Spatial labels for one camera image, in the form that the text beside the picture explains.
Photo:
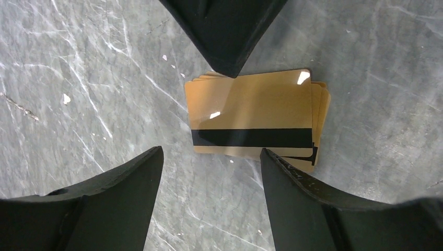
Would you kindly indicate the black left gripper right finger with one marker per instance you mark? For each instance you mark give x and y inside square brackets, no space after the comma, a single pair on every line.
[308,214]

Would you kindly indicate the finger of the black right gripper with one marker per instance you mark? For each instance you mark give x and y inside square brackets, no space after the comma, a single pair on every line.
[225,31]

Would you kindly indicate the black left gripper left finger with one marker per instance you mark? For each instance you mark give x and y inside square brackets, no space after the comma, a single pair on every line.
[110,211]

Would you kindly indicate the gold credit card stack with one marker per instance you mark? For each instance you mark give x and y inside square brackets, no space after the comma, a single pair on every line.
[281,111]

